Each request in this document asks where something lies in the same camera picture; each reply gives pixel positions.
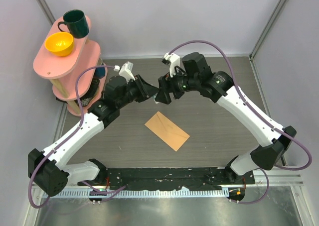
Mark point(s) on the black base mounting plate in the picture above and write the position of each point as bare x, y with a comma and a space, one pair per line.
169, 179

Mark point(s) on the dark green mug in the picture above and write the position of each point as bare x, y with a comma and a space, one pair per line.
76, 22

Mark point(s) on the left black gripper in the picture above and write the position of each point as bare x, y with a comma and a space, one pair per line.
145, 89

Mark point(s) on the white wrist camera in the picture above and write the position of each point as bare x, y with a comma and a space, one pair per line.
125, 71
172, 60

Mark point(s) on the orange paper envelope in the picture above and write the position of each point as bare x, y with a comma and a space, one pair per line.
167, 131

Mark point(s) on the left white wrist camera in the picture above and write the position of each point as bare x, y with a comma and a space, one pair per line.
125, 71

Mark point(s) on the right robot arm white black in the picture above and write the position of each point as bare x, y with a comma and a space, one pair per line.
192, 73

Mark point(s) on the blue cup on shelf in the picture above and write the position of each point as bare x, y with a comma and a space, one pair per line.
100, 72

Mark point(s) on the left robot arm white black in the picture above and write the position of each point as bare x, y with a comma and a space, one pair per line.
49, 168

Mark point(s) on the white slotted cable duct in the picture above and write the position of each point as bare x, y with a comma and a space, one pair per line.
85, 192

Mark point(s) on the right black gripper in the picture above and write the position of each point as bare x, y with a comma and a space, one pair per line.
167, 83

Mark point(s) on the pink tiered wooden shelf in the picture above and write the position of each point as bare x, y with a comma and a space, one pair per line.
62, 72

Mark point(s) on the yellow bowl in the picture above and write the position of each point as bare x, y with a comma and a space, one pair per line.
60, 44

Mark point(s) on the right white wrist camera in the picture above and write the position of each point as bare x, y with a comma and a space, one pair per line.
172, 60

